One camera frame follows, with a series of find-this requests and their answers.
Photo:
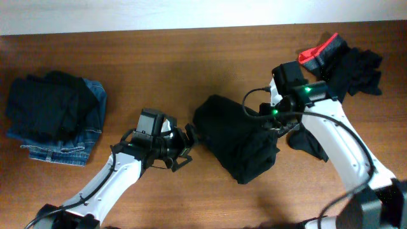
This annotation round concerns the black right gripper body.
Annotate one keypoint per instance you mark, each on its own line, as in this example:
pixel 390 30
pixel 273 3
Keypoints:
pixel 280 121

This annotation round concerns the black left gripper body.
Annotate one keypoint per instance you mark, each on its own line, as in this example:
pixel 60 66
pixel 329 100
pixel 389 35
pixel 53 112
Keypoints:
pixel 183 145

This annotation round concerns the black trousers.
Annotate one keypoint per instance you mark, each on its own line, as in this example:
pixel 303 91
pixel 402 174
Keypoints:
pixel 243 146

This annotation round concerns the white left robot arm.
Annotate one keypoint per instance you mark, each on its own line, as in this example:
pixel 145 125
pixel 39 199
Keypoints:
pixel 156 137

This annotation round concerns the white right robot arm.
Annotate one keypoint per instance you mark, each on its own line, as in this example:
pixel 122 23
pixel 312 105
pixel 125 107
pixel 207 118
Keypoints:
pixel 376 198

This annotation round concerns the red garment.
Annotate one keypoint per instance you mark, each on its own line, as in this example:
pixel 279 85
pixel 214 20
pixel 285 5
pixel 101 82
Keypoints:
pixel 311 53

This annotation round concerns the crumpled black clothes pile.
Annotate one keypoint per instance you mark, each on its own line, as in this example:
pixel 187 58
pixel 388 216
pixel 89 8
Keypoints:
pixel 347 70

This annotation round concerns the folded blue jeans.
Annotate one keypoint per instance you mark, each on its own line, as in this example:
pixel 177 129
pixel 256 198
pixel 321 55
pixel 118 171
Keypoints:
pixel 76 150

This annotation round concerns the folded black garment stack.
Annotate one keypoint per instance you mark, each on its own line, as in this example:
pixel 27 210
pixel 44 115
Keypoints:
pixel 51 108

